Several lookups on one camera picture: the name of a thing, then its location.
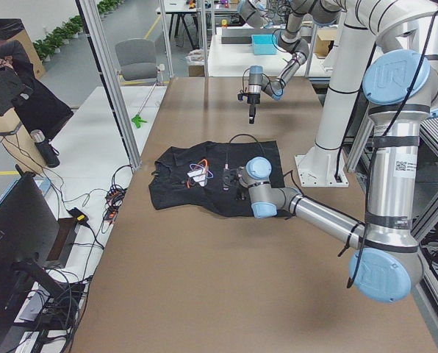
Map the black water bottle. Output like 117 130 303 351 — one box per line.
30 129 60 168

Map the blue plastic bin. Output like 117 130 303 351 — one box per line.
251 34 277 56

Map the black printed t-shirt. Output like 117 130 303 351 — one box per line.
148 140 284 217

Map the grey orange usb hub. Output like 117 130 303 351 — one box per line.
106 189 126 208
103 210 118 224

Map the grey orange USB hub far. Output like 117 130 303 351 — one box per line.
106 189 126 208

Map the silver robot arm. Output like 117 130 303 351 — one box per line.
238 1 438 303
237 0 341 124

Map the grey orange USB hub near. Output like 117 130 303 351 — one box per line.
103 210 118 224

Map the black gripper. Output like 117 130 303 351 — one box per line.
246 92 260 124
229 166 247 201

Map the green handled reach grabber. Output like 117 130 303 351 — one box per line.
130 82 159 129

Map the black computer monitor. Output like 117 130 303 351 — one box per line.
0 173 62 345

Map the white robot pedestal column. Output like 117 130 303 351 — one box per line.
295 1 376 188

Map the grey office chair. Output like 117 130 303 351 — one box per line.
115 38 165 85

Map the black power adapter brick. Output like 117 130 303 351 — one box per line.
68 207 88 226

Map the aluminium frame post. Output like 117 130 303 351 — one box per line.
75 0 141 171

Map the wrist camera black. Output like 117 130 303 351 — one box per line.
222 167 230 191
237 92 248 101

